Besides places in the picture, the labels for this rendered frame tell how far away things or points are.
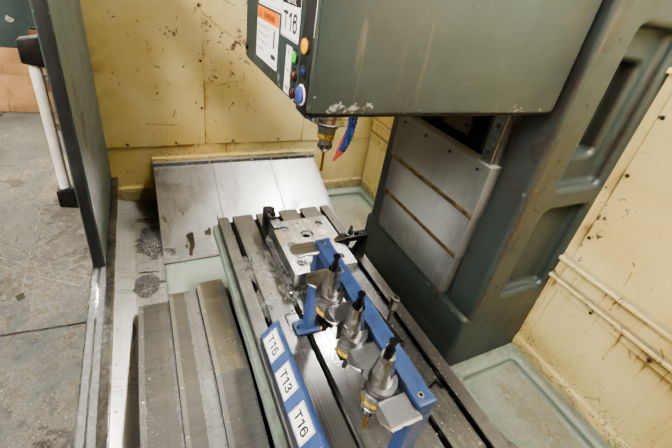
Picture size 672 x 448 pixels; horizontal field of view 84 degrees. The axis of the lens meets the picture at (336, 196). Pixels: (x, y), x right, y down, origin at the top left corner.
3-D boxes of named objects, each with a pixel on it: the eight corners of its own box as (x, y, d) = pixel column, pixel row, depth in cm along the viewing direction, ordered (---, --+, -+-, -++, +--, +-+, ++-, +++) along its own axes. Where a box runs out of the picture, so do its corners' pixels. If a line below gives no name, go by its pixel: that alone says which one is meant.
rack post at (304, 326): (297, 337, 110) (308, 260, 95) (291, 323, 114) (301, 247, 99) (328, 328, 114) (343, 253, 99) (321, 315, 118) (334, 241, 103)
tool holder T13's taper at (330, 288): (342, 297, 82) (347, 274, 78) (323, 299, 80) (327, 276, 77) (336, 283, 85) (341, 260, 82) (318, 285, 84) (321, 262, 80)
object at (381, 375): (397, 383, 66) (407, 359, 63) (379, 394, 64) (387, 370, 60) (381, 363, 69) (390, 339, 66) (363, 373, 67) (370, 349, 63)
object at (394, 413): (385, 436, 60) (386, 434, 59) (369, 405, 64) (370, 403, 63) (420, 420, 63) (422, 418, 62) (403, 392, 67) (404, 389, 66)
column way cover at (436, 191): (439, 296, 133) (490, 168, 107) (373, 221, 169) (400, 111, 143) (450, 293, 135) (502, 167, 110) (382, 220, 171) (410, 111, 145)
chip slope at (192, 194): (167, 292, 152) (162, 242, 139) (157, 205, 202) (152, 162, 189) (357, 255, 191) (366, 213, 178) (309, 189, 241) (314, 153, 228)
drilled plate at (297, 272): (293, 285, 122) (295, 274, 119) (268, 233, 144) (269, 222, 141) (355, 272, 132) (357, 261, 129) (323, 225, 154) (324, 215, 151)
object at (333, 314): (329, 329, 76) (330, 326, 76) (319, 309, 80) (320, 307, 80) (359, 320, 79) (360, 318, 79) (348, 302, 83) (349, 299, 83)
